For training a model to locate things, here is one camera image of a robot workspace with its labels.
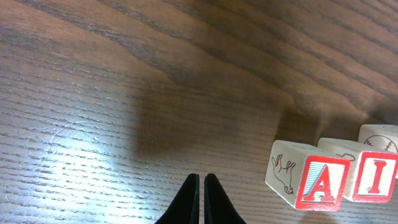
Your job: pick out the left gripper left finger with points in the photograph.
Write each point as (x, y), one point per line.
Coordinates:
(185, 207)

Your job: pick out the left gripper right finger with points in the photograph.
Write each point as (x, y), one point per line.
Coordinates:
(217, 205)

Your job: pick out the red letter A block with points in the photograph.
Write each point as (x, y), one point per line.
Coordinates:
(306, 177)

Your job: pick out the red letter I block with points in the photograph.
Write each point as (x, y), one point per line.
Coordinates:
(372, 173)

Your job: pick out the blue number 2 block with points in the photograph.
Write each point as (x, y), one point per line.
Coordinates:
(382, 137)

